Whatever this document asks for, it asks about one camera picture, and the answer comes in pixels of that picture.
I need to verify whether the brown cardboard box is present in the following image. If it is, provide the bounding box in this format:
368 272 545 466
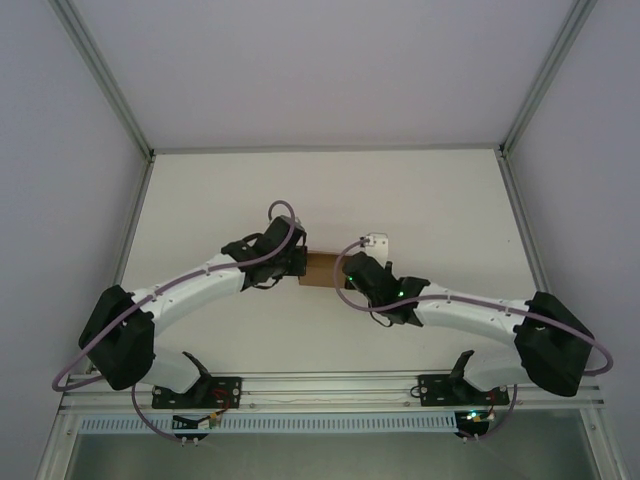
298 251 351 290

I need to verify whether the small electronics board green light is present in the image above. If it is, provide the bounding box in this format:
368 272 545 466
457 407 497 432

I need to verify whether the aluminium mounting rail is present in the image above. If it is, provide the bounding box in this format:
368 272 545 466
59 368 609 412

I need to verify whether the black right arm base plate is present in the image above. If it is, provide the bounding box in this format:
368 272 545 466
418 372 511 407

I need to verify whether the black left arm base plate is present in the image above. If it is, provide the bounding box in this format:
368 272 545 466
151 374 245 410

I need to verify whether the pale slotted cable duct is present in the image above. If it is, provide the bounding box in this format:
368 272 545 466
79 412 459 434

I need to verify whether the small electronics board with wires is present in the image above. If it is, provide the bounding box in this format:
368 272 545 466
171 410 224 432

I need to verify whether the aluminium frame post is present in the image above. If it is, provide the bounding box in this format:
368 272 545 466
49 0 155 161
499 0 599 157

